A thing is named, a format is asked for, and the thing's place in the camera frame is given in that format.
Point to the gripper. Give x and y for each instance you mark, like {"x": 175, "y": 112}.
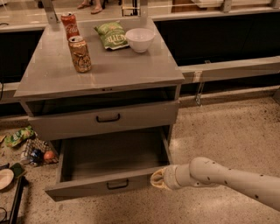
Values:
{"x": 173, "y": 177}

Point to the grey drawer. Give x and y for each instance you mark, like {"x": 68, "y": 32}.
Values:
{"x": 109, "y": 163}
{"x": 105, "y": 120}

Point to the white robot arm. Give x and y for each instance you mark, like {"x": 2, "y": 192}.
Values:
{"x": 204, "y": 172}

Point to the grey drawer cabinet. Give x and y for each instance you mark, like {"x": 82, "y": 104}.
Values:
{"x": 51, "y": 85}

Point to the orange fruit in basket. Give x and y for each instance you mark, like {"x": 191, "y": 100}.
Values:
{"x": 49, "y": 157}

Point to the blue can in basket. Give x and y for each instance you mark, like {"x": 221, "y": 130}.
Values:
{"x": 36, "y": 156}

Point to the white bowl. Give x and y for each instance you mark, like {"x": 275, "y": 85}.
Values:
{"x": 140, "y": 39}

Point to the black stand on floor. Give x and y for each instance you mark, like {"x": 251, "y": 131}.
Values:
{"x": 11, "y": 217}

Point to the brown gold soda can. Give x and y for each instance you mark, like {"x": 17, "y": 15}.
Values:
{"x": 79, "y": 52}

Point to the green snack bag on floor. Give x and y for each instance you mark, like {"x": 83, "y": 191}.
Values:
{"x": 19, "y": 136}

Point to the green sponge on floor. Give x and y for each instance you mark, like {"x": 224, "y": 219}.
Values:
{"x": 18, "y": 170}

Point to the green chip bag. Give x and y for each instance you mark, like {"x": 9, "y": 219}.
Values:
{"x": 112, "y": 35}

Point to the white plate on floor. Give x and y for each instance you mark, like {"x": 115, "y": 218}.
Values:
{"x": 6, "y": 176}

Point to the red cola can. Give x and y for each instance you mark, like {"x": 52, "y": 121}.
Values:
{"x": 70, "y": 24}

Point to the person's feet in sandals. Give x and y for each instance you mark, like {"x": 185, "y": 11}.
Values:
{"x": 88, "y": 3}

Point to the grey barrier rail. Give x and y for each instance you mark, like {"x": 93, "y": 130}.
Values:
{"x": 233, "y": 69}

